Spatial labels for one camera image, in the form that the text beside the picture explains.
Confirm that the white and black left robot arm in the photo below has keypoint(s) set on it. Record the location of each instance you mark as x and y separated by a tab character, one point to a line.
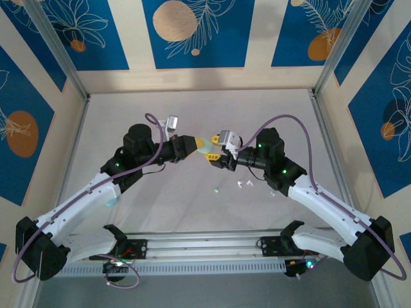
80	199

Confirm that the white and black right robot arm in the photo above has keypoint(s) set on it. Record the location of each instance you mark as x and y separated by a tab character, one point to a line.
321	199

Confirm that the black controller board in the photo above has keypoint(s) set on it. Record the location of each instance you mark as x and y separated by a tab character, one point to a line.
295	266
114	266

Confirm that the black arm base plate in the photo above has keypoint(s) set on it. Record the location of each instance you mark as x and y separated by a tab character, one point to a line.
269	247
138	248

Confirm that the aluminium frame rail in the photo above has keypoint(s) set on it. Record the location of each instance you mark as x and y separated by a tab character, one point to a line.
74	144
330	144

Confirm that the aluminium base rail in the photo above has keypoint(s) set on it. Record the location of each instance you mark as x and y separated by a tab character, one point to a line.
199	244

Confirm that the white earbud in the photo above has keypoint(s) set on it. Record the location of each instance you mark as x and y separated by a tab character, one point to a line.
239	184
250	183

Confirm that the aluminium frame post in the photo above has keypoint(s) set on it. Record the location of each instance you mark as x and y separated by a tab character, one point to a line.
348	48
58	48

